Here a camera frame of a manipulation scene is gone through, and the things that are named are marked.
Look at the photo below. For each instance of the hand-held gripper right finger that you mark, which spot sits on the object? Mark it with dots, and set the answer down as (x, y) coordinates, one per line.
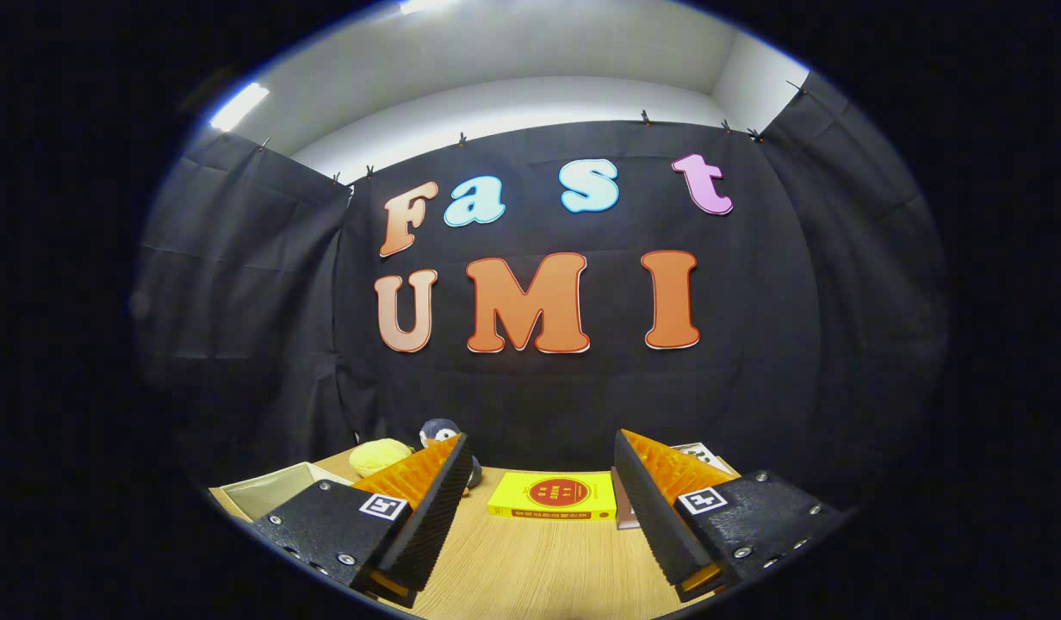
(655, 525)

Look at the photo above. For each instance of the row of small black clips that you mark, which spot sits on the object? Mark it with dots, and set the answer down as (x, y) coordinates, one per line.
(645, 117)

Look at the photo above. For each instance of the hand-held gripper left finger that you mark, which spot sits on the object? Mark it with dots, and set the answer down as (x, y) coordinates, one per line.
(431, 525)

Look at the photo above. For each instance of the penguin plush toy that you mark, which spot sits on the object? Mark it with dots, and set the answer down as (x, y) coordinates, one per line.
(440, 430)

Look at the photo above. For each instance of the yellow bread plush toy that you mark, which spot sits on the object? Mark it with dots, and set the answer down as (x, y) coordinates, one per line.
(380, 455)

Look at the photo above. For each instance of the ceiling light panel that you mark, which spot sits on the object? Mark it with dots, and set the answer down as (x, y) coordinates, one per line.
(423, 4)
(238, 107)

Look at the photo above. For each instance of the white illustrated cover book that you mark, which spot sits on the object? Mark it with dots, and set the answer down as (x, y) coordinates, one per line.
(696, 449)

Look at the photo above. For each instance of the yellow book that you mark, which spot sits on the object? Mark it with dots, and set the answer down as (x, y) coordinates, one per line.
(509, 495)

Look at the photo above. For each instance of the brown fabric storage box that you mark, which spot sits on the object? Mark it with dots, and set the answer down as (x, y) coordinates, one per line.
(272, 491)

